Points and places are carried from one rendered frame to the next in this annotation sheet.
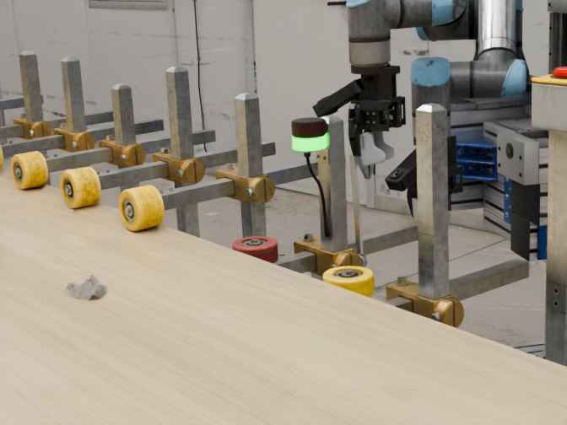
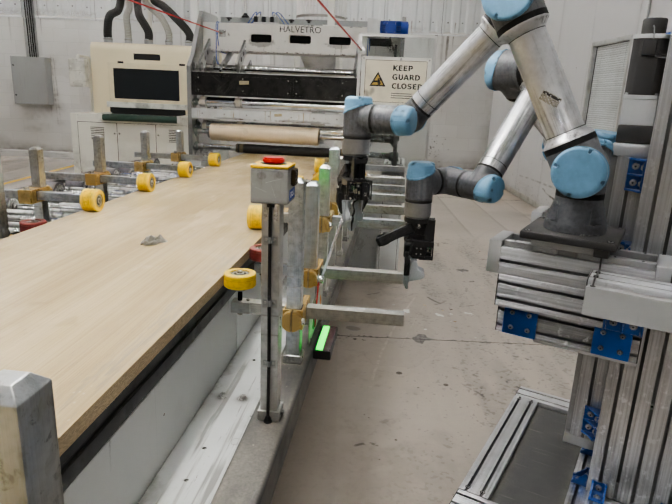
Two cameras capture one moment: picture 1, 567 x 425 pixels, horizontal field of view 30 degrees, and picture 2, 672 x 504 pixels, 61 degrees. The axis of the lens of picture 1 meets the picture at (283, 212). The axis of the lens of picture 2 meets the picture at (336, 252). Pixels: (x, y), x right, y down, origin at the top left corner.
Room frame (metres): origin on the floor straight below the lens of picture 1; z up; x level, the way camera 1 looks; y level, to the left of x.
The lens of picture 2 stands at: (0.74, -1.19, 1.35)
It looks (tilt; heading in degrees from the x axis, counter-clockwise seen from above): 15 degrees down; 42
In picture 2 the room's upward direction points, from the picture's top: 3 degrees clockwise
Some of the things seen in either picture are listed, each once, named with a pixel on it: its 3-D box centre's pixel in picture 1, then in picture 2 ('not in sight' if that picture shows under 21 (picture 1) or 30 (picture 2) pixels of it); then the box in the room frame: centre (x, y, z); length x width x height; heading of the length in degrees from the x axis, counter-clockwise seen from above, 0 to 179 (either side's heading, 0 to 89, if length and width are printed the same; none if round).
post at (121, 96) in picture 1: (129, 185); (338, 214); (2.44, 0.36, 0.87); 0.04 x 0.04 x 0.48; 37
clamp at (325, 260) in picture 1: (326, 259); (310, 272); (1.85, -0.07, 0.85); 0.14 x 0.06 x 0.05; 37
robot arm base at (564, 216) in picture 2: not in sight; (577, 210); (2.21, -0.67, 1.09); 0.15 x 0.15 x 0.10
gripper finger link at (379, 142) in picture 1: (379, 153); (358, 215); (1.93, -0.18, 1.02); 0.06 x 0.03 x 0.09; 57
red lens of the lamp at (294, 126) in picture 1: (308, 126); not in sight; (1.81, -0.05, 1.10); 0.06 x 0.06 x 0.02
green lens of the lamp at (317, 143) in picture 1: (309, 141); not in sight; (1.81, -0.05, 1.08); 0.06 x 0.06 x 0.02
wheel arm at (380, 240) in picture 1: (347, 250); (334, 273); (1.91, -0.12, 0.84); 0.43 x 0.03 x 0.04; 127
